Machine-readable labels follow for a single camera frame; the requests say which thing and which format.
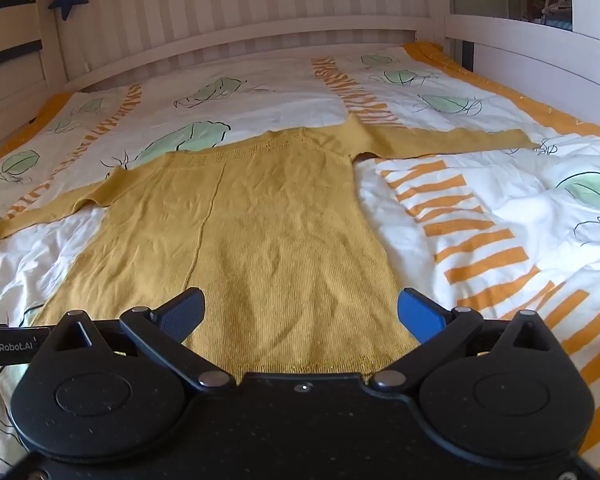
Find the mustard yellow knit sweater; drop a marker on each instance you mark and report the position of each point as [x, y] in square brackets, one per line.
[280, 235]

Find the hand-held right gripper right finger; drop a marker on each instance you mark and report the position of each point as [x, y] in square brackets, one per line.
[414, 316]

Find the white leaf print duvet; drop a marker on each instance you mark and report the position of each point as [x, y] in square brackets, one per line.
[505, 210]

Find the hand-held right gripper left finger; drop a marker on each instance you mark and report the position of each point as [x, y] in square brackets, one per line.
[184, 314]

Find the white wooden bed frame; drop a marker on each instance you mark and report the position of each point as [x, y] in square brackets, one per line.
[260, 30]

